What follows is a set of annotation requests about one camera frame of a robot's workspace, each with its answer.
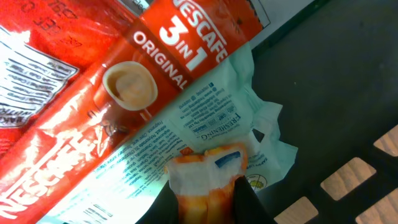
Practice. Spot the grey plastic mesh basket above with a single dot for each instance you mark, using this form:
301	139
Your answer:
333	68

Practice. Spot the green white 3M package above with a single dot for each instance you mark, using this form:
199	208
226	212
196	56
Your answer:
280	12

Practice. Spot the mint green wet wipes pack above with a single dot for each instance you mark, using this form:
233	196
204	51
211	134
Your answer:
218	109

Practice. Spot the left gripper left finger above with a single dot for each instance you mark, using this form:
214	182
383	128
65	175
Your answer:
164	209

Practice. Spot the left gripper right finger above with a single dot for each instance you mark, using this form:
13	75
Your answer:
247	209

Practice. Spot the red Nescafe stick sachet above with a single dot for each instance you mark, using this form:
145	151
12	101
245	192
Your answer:
115	97

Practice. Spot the red Nescafe coffee pack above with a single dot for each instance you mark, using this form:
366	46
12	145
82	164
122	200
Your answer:
45	46

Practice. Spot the orange tissue packet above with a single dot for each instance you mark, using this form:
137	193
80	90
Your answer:
204	183

